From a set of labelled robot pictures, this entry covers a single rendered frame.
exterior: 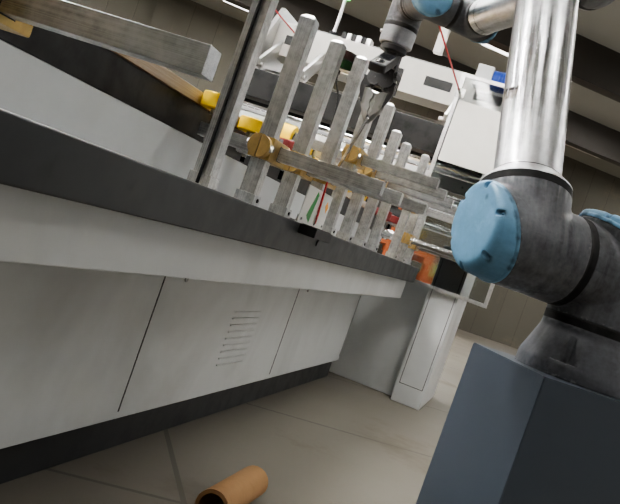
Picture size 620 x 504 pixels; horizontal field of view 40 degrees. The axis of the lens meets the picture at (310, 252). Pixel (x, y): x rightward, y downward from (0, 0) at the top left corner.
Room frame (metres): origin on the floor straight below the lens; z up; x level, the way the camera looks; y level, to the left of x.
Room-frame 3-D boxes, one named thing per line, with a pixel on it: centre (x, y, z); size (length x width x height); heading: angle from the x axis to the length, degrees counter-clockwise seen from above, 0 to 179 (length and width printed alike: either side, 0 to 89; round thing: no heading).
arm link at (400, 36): (2.26, -0.03, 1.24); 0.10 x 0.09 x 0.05; 75
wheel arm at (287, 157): (1.87, 0.11, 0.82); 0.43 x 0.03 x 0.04; 75
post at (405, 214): (3.77, -0.34, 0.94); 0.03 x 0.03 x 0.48; 75
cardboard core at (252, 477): (2.03, -0.02, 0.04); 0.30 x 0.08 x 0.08; 165
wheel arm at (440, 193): (2.84, -0.11, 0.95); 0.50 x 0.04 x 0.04; 75
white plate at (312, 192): (2.29, 0.02, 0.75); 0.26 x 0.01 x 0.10; 165
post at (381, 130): (2.81, -0.09, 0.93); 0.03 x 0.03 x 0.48; 75
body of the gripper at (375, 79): (2.27, -0.03, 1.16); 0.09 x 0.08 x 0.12; 165
